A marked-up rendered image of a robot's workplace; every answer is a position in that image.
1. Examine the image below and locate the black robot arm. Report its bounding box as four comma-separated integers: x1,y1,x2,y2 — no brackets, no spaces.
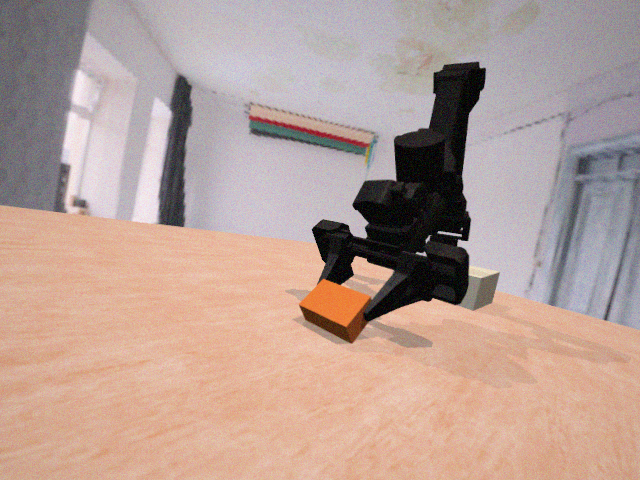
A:
352,62,486,246

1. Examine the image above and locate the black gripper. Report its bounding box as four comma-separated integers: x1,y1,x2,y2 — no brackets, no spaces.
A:
312,212,469,321

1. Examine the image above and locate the orange block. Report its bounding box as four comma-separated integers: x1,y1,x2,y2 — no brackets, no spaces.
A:
299,279,372,344

